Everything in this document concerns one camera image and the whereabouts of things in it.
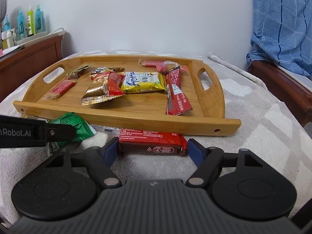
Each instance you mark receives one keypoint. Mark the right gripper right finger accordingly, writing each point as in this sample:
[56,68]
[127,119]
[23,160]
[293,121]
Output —
[208,163]

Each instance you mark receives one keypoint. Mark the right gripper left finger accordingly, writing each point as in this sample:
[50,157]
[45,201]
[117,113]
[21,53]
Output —
[99,161]

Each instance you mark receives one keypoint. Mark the white marshmallow snack packet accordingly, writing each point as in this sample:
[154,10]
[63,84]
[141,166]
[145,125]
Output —
[99,139]

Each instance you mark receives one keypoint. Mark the green snack packet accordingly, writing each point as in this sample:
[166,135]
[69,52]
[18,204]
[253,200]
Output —
[83,130]

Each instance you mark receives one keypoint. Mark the red chocolate bar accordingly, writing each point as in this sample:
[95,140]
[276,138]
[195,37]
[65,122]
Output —
[150,142]

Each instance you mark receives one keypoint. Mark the small red biscuit packet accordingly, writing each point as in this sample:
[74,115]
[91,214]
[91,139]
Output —
[59,90]

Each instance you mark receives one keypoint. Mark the red gold snack bag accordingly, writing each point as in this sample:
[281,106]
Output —
[105,87]

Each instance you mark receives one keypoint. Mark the gold green wafer packet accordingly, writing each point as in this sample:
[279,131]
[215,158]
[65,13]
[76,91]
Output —
[78,72]

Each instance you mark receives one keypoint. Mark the pink candy packet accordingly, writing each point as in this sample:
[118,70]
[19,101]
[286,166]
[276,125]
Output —
[165,66]

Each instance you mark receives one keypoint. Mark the red square biscuit packet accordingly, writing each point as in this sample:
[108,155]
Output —
[150,64]

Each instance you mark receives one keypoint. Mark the long red snack bar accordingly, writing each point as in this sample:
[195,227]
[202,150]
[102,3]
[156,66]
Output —
[177,102]

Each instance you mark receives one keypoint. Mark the grey white checkered blanket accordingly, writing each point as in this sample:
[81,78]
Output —
[268,129]

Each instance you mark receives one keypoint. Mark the wooden side cabinet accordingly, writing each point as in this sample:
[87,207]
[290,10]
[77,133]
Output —
[19,66]

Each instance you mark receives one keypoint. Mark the papers on cabinet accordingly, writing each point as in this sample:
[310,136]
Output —
[10,50]

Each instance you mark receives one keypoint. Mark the bamboo serving tray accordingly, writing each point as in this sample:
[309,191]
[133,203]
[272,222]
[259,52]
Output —
[146,111]

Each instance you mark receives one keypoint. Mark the yellow snack packet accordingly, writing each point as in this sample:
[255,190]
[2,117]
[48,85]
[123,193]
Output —
[140,82]

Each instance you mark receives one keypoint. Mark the teal bottle left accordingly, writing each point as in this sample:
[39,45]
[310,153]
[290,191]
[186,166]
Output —
[22,33]

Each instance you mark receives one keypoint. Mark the teal bottle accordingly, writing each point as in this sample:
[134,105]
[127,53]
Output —
[38,20]
[22,33]

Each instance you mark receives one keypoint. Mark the dark wooden armchair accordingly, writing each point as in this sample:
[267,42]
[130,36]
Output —
[285,88]

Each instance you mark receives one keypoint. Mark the lime green bottle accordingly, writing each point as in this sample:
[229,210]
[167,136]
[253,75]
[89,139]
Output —
[30,21]

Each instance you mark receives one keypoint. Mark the teal bottle right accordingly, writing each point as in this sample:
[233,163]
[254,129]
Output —
[38,20]

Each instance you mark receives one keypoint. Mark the white seat cushion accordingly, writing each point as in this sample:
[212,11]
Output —
[301,79]

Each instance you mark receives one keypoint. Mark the blue plaid cloth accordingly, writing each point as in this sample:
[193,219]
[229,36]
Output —
[282,34]

